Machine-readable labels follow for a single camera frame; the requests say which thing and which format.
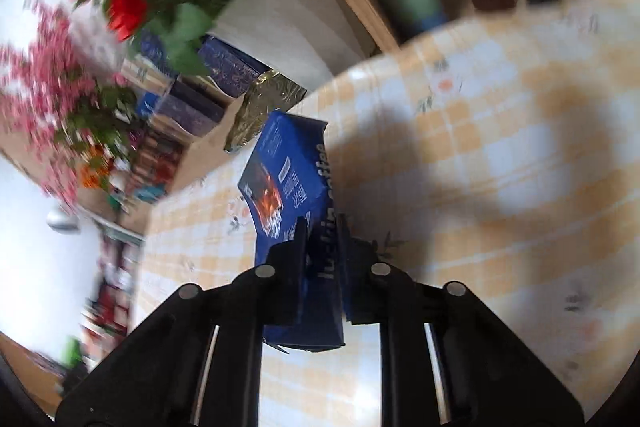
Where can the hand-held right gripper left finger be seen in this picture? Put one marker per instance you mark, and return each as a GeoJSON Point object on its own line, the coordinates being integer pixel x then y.
{"type": "Point", "coordinates": [300, 252]}

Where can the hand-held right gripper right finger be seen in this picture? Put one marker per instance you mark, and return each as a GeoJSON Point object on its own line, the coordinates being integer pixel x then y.
{"type": "Point", "coordinates": [342, 257]}

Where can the blue coffee box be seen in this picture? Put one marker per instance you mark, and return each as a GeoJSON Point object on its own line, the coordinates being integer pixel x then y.
{"type": "Point", "coordinates": [285, 177]}

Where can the gold embossed tray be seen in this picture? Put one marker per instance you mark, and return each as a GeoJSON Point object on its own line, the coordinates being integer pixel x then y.
{"type": "Point", "coordinates": [260, 107]}

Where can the striped flower planter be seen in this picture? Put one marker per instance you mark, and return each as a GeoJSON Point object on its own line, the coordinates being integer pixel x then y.
{"type": "Point", "coordinates": [155, 167]}

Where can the row of blue gift boxes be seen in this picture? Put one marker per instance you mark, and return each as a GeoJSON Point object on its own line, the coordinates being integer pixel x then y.
{"type": "Point", "coordinates": [200, 107]}

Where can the pink flower plant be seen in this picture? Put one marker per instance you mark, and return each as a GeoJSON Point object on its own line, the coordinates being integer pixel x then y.
{"type": "Point", "coordinates": [45, 107]}

